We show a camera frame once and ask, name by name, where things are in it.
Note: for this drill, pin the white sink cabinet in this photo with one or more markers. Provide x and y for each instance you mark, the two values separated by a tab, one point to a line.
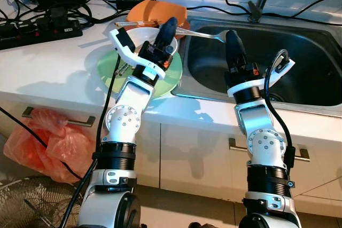
187	148

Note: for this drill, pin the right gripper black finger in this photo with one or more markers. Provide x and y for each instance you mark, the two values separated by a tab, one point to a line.
234	49

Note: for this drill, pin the golden fork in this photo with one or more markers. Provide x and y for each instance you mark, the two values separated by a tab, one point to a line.
136	23

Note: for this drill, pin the small black power adapter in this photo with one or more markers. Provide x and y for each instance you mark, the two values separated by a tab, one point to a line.
132	1

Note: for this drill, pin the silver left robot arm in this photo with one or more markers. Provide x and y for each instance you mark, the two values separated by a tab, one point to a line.
123	118

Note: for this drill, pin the green plate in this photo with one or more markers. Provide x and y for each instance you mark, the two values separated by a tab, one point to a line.
109	73

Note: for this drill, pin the stainless steel sink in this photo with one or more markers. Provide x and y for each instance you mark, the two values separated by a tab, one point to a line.
304	62

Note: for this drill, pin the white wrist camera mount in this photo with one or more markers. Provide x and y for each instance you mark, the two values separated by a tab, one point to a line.
246	88
118	48

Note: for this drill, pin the orange bowl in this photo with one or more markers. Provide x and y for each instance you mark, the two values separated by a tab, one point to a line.
157	10

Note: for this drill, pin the black power strip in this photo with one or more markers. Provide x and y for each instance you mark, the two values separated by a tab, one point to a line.
37	33

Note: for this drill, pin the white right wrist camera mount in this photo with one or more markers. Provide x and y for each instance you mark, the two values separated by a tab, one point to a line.
246	88

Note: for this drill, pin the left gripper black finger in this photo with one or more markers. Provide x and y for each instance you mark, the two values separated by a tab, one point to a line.
167	30

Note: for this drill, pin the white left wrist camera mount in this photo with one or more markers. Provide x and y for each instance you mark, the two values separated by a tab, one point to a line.
118	48

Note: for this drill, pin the white bowl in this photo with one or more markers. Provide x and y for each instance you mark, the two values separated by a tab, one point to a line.
141	37

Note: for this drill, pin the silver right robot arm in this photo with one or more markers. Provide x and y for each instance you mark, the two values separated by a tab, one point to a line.
264	142

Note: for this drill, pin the orange plate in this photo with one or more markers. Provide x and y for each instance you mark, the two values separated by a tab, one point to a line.
180	25

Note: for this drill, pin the orange plastic bag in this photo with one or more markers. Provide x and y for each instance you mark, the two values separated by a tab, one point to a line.
48	142

